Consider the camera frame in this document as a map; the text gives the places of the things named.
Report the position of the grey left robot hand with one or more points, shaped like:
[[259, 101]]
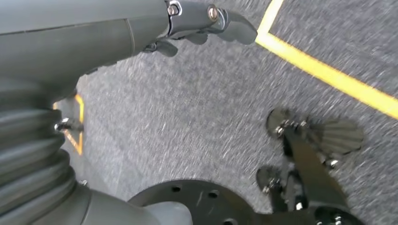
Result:
[[62, 37]]

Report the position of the yellow floor tape marking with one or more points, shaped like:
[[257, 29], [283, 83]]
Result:
[[81, 124], [326, 73]]

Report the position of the black round perforated robot plate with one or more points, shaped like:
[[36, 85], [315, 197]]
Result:
[[192, 202]]

